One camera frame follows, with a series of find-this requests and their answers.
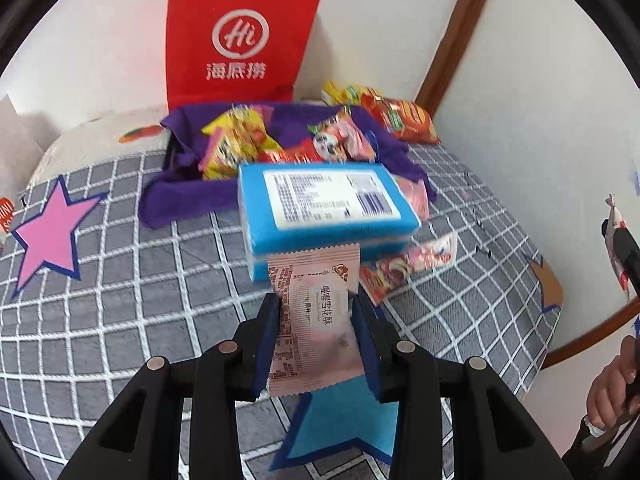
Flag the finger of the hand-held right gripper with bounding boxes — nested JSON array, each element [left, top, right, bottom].
[[612, 225, 640, 303]]

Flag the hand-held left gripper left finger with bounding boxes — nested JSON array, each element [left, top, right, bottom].
[[57, 292, 281, 480]]

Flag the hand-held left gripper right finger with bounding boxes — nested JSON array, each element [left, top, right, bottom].
[[350, 297, 576, 480]]

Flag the pale pink snack packet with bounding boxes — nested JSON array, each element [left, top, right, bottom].
[[266, 242, 366, 398]]

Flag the purple felt cloth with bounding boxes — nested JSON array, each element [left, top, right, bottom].
[[139, 101, 430, 230]]

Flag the person's right hand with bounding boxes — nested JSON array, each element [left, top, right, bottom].
[[586, 335, 640, 428]]

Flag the blue paper star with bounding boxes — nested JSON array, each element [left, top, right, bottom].
[[270, 375, 401, 472]]

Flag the brown cardboard star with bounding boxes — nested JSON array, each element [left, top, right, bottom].
[[522, 255, 565, 313]]

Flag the brown wooden baseboard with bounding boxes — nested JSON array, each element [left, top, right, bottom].
[[541, 297, 640, 370]]

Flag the blue box with white label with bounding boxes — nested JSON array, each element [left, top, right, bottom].
[[237, 162, 422, 283]]

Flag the grey checkered bedsheet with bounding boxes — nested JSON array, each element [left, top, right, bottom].
[[0, 130, 563, 480]]

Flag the pink snack packet panda print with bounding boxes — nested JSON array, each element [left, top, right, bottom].
[[307, 107, 376, 163]]

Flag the orange snack bag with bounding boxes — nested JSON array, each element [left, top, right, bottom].
[[361, 91, 441, 145]]

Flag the pink paper star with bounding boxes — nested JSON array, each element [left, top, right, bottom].
[[10, 176, 108, 301]]

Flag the yellow snack bag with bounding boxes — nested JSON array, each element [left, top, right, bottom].
[[321, 81, 381, 107]]

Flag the white quilt with fruit print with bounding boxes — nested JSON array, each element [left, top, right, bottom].
[[25, 97, 331, 186]]

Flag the brown wooden door frame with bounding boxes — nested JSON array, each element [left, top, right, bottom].
[[415, 0, 498, 116]]

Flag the red paper bag white handles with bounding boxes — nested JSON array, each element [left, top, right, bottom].
[[165, 0, 327, 111]]

